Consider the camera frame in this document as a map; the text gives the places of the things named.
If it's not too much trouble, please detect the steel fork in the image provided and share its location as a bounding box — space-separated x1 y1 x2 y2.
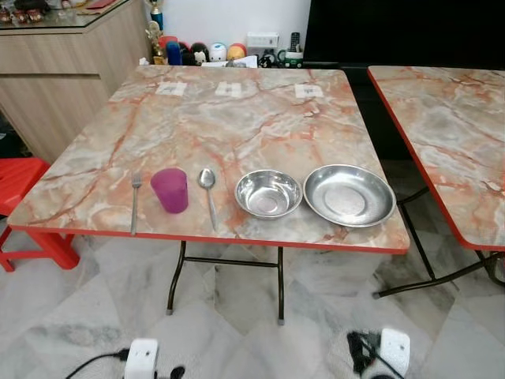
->
129 171 144 236

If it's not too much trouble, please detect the white wall socket strip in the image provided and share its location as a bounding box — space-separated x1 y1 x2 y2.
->
246 32 280 50

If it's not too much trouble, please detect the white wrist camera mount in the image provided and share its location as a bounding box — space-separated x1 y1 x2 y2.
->
379 328 412 377
124 339 160 379

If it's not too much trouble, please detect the steel spoon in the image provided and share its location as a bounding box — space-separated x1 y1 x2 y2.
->
197 168 219 231

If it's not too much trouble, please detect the orange round toy figure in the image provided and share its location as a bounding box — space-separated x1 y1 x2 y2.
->
227 43 248 62

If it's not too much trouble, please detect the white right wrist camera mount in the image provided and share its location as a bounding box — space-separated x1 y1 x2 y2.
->
379 328 412 377

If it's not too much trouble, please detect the small steel bowl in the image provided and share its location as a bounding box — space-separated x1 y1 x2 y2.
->
234 169 305 220

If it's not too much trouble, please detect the purple plastic cup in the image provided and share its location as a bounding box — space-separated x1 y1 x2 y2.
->
150 167 190 215

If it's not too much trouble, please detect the red plastic stool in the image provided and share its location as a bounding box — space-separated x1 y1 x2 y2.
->
0 156 80 273

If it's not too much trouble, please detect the gold and blue trophy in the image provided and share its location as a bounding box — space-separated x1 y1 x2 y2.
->
147 0 166 64

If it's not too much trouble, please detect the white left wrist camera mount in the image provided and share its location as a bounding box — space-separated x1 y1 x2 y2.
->
124 339 160 379

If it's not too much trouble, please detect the white round toy figure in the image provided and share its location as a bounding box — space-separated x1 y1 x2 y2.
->
209 43 228 64

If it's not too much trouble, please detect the black round toy figure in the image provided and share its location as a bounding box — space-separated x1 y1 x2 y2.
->
189 42 210 66

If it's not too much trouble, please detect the black television screen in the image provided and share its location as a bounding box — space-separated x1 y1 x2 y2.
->
303 0 505 69

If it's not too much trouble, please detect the white paper label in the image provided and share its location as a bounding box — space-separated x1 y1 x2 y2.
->
156 81 188 97
215 82 244 99
294 84 324 99

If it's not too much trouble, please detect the bare marble-top folding table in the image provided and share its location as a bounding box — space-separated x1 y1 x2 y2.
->
367 66 505 299

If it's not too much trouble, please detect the marble-top folding table with labels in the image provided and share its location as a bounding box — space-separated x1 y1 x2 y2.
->
6 65 411 325

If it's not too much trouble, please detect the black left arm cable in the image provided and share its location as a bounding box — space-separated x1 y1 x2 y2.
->
64 350 129 379

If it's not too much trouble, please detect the wooden cabinet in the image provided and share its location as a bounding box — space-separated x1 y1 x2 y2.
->
0 0 152 163

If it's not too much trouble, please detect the wide steel plate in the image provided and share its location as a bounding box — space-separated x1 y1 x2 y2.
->
303 164 397 229

